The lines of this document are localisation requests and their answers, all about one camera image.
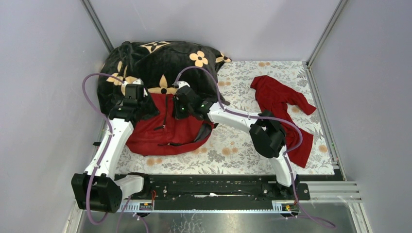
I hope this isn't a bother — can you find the red student backpack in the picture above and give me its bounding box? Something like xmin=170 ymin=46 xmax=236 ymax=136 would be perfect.
xmin=126 ymin=94 xmax=215 ymax=156

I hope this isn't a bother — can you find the black floral blanket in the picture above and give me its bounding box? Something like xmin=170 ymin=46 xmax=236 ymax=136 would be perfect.
xmin=97 ymin=41 xmax=231 ymax=115

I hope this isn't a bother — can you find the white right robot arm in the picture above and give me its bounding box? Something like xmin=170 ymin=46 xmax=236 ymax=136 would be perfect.
xmin=173 ymin=81 xmax=298 ymax=200

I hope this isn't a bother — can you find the red cloth garment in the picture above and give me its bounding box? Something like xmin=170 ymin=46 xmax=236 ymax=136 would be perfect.
xmin=250 ymin=75 xmax=316 ymax=168

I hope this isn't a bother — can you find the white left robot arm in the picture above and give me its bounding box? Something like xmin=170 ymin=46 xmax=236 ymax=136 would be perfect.
xmin=71 ymin=79 xmax=151 ymax=213

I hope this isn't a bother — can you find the floral table mat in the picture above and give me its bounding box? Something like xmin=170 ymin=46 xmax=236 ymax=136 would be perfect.
xmin=117 ymin=61 xmax=334 ymax=175

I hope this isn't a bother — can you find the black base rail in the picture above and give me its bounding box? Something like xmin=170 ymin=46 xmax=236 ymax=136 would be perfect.
xmin=131 ymin=175 xmax=310 ymax=211

